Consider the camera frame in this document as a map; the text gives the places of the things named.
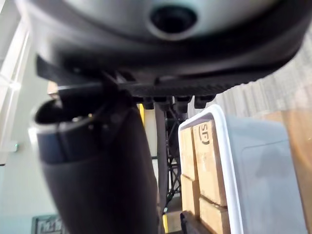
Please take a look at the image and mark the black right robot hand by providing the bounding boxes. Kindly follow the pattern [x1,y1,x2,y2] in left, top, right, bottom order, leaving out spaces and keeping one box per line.
[14,0,312,234]

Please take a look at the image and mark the dark framed sign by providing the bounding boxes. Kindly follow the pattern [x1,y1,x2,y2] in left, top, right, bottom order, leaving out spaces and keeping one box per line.
[32,214,62,234]

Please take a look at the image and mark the plain cardboard box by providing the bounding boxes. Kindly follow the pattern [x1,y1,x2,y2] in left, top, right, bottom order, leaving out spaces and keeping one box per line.
[181,175,201,218]
[179,126,198,181]
[198,196,232,234]

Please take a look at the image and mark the cardboard box with SF logo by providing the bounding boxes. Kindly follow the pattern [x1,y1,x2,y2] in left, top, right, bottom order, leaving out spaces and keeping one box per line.
[192,120,229,206]

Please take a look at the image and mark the white plastic storage bin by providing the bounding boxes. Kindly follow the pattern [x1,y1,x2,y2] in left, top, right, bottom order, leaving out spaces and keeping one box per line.
[177,104,308,234]

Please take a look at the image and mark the yellow shelf post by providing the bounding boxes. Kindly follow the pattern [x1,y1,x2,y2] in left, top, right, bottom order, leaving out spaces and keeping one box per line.
[137,103,147,156]

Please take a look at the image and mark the dark grey metal post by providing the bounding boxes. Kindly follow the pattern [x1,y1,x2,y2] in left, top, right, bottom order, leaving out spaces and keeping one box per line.
[153,107,169,203]

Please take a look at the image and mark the black cable bundle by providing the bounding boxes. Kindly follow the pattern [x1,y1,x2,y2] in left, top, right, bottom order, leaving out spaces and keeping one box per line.
[166,108,183,205]

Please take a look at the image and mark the white window frame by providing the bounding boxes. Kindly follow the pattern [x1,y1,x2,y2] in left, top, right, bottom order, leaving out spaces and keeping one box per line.
[0,14,32,98]

